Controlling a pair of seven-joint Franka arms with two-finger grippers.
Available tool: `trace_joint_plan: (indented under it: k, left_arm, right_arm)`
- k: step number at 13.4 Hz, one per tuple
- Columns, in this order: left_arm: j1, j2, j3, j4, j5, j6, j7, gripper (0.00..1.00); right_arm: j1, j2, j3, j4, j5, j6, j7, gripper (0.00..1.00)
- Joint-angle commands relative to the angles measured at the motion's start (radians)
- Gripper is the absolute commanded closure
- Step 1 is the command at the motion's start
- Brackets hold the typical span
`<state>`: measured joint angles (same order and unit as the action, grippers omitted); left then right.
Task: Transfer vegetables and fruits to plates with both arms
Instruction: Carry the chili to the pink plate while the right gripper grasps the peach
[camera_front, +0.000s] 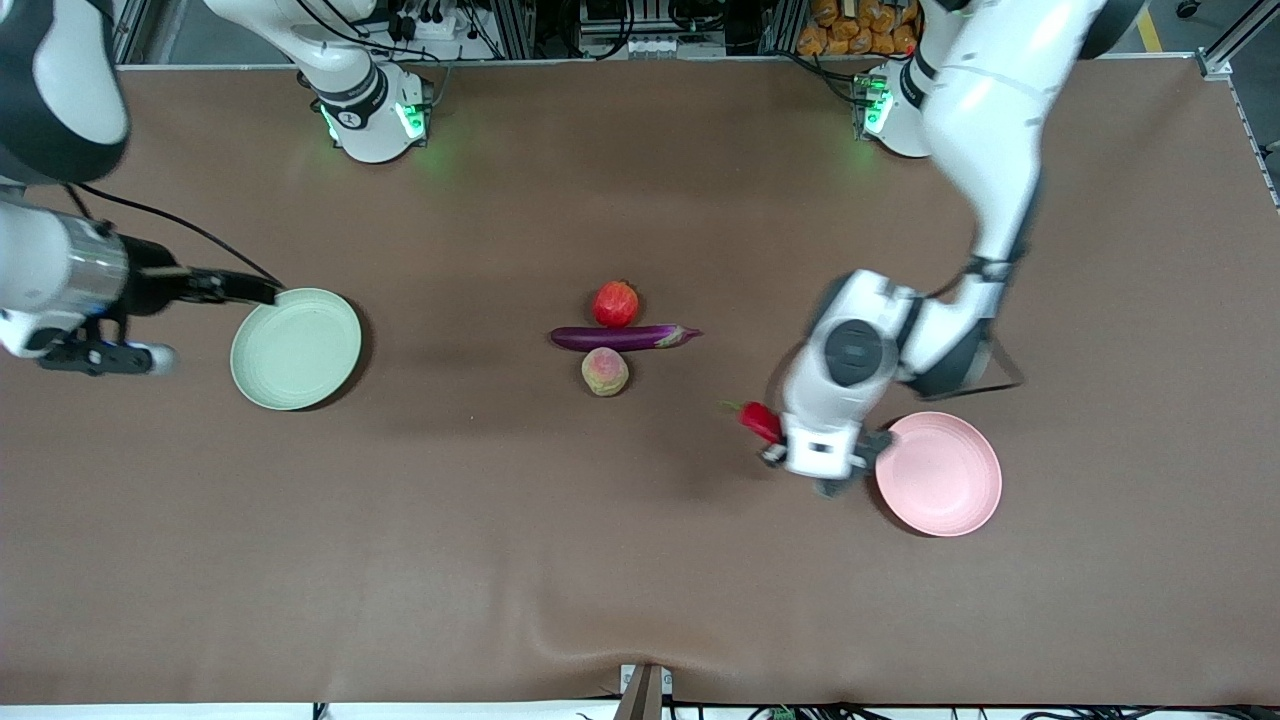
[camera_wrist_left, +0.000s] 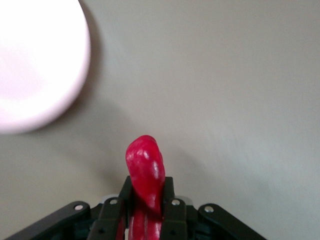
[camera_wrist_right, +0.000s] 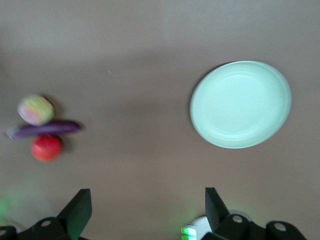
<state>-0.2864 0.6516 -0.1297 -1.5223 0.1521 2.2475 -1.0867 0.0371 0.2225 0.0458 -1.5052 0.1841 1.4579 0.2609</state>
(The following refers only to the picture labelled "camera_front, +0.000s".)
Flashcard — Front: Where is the grey metal table bracket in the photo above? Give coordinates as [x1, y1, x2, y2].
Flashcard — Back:
[618, 662, 674, 720]

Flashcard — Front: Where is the aluminium frame post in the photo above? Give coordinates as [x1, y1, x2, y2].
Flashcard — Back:
[1195, 0, 1280, 211]
[110, 0, 151, 67]

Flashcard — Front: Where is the brown table cloth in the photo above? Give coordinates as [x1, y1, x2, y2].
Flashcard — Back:
[0, 55, 1280, 707]

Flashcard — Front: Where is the purple eggplant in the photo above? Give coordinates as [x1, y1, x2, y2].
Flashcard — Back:
[549, 323, 703, 353]

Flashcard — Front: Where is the white terminal block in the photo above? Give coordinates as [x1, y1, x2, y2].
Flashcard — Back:
[625, 35, 726, 59]

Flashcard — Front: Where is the pink yellow peach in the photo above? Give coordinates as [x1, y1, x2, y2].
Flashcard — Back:
[581, 346, 631, 398]

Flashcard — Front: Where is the red pomegranate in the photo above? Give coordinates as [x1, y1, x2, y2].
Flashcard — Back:
[592, 281, 640, 330]

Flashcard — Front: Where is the red chili pepper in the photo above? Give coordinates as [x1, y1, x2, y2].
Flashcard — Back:
[720, 399, 786, 446]

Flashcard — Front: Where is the pale green plate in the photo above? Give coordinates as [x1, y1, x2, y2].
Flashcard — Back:
[230, 288, 363, 412]

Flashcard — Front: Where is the white power strip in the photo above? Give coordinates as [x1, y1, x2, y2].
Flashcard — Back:
[385, 8, 461, 41]

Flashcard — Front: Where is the pink plate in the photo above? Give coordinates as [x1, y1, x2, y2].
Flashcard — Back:
[874, 411, 1003, 538]

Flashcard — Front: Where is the bag of orange fruit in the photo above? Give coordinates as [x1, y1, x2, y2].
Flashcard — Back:
[797, 0, 921, 57]

